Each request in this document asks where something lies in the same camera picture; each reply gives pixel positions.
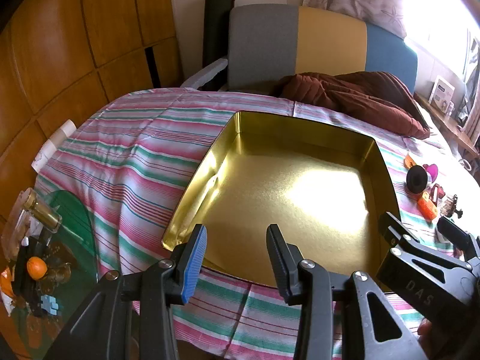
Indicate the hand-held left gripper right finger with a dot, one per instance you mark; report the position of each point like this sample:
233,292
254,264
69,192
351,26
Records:
279,262

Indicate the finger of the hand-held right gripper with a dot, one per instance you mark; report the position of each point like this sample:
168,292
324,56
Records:
393,230
455,238

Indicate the orange plastic block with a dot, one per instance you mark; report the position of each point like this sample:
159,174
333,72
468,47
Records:
427,206

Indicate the grey yellow blue headboard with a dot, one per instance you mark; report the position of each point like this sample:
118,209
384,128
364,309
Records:
262,45

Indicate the red plastic part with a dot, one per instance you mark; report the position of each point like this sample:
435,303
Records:
437,191

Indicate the pink green striped bedsheet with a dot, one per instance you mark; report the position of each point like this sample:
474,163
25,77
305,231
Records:
131,157

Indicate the blue toy blocks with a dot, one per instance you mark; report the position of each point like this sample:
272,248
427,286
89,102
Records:
48,305

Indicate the small orange plastic part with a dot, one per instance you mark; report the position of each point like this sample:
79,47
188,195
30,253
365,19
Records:
409,161

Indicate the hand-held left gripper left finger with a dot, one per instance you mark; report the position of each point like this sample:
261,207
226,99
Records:
194,266

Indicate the person's right hand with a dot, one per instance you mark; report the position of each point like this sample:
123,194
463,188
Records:
426,332

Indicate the black rolled mat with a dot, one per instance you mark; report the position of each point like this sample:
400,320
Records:
215,26

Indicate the wooden shelf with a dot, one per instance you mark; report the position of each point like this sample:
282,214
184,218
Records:
446,123

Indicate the white paper roll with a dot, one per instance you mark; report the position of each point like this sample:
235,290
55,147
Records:
52,146

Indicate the glass bottle with gold cap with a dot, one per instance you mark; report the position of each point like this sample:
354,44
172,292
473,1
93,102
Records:
41,213

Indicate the gold metal tin tray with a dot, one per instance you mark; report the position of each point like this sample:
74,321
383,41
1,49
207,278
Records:
281,195

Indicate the white foam board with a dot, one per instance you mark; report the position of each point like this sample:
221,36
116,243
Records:
204,75

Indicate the white cardboard box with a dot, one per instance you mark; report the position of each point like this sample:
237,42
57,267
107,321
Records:
442,92

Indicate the brown quilted blanket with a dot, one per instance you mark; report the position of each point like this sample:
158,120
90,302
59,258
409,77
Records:
356,97

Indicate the white mug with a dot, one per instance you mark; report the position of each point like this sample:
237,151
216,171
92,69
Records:
452,108

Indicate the wooden wardrobe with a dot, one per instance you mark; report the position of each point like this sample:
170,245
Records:
75,45

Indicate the orange fruit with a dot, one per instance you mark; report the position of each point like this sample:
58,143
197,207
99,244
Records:
37,267

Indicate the magenta plastic funnel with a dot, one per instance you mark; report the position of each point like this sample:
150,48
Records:
431,170

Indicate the bright window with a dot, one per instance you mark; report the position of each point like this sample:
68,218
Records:
435,7

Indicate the green glass side table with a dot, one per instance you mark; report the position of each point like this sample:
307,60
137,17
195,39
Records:
71,213

